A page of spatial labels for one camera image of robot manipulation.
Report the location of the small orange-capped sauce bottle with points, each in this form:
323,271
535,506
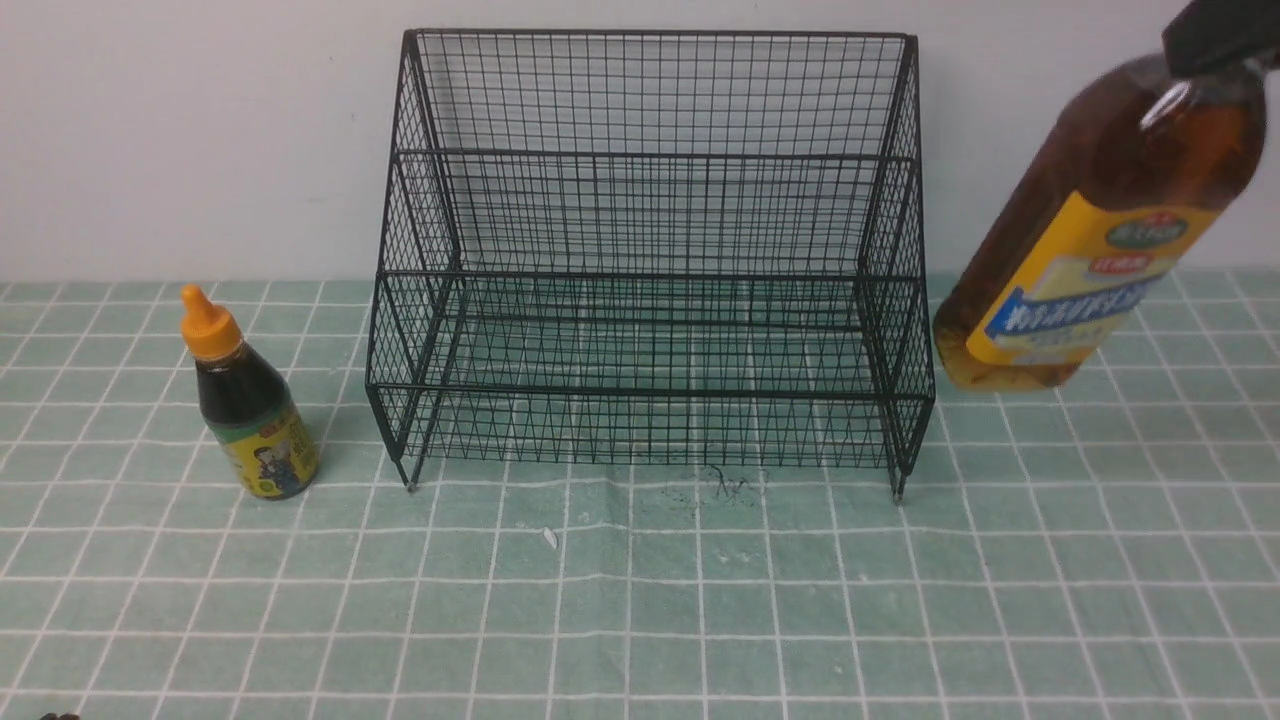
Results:
246,403

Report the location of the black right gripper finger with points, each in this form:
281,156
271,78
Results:
1208,36

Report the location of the black wire mesh rack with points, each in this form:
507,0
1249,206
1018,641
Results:
654,246

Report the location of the large brown cooking wine bottle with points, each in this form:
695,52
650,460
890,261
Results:
1137,167

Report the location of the green white checkered tablecloth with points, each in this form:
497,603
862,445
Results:
1108,551

